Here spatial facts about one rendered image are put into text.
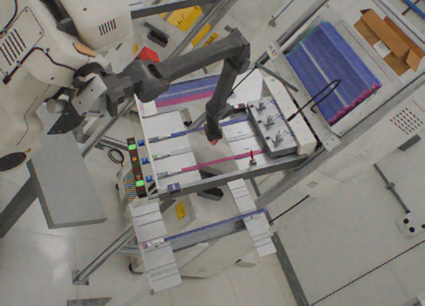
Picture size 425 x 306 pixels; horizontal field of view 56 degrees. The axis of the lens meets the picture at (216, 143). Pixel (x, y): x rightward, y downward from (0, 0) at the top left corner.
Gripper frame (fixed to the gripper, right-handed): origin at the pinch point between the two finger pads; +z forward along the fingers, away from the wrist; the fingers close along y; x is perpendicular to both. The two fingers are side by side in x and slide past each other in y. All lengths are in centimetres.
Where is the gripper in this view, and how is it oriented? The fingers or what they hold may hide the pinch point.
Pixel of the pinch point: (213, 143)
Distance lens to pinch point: 191.4
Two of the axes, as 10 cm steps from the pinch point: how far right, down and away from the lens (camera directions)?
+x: -9.6, 2.4, -1.7
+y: -2.9, -7.4, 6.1
